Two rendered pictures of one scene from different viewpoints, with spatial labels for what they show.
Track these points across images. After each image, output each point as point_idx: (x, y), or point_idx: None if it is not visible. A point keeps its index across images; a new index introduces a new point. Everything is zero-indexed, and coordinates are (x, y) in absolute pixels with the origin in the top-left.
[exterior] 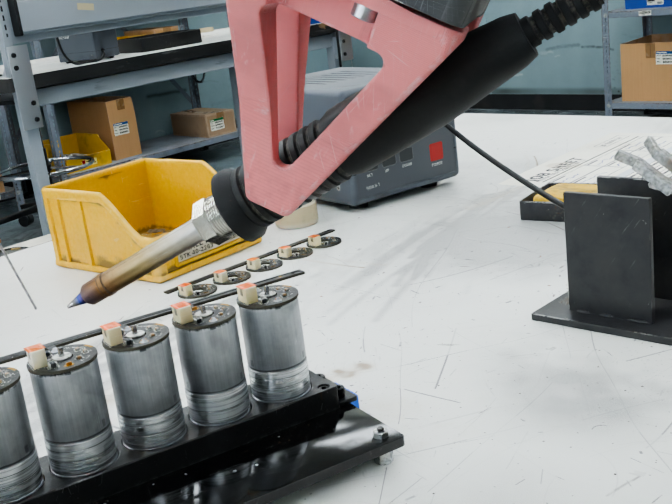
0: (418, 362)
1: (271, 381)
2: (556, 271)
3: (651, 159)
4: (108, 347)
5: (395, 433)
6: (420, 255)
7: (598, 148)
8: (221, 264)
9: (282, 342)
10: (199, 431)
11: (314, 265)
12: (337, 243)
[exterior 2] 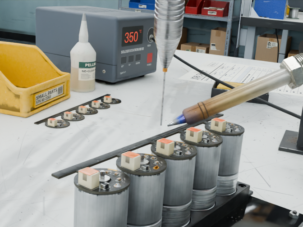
0: (243, 171)
1: (225, 182)
2: (260, 125)
3: (242, 74)
4: (167, 156)
5: (300, 214)
6: (176, 112)
7: (210, 66)
8: (56, 108)
9: (236, 157)
10: (197, 215)
11: (118, 113)
12: (120, 102)
